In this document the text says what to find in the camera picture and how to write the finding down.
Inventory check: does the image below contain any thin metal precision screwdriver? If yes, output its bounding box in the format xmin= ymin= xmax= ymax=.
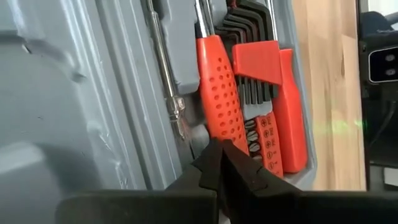
xmin=145 ymin=0 xmax=188 ymax=141

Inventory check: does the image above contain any orange dotted-handle screwdriver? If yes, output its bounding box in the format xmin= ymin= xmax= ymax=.
xmin=194 ymin=0 xmax=251 ymax=156

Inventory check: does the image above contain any orange bit holder with bits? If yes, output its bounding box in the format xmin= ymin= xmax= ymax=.
xmin=243 ymin=110 xmax=285 ymax=179

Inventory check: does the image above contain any black depth camera box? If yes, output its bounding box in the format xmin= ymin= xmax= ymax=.
xmin=368 ymin=45 xmax=398 ymax=85

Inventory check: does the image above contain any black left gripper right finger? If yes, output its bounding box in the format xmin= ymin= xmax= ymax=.
xmin=221 ymin=139 xmax=398 ymax=224

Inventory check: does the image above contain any black aluminium table frame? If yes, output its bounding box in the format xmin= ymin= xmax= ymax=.
xmin=356 ymin=0 xmax=398 ymax=192

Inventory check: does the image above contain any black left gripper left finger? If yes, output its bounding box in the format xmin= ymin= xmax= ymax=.
xmin=55 ymin=138 xmax=224 ymax=224

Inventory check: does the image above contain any grey plastic tool case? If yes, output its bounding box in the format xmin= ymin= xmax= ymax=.
xmin=0 ymin=0 xmax=318 ymax=192

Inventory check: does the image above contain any hex key set red holder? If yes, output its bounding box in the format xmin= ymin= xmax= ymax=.
xmin=214 ymin=0 xmax=284 ymax=106

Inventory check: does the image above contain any orange smooth-handle screwdriver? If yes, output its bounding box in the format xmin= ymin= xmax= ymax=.
xmin=266 ymin=0 xmax=309 ymax=174

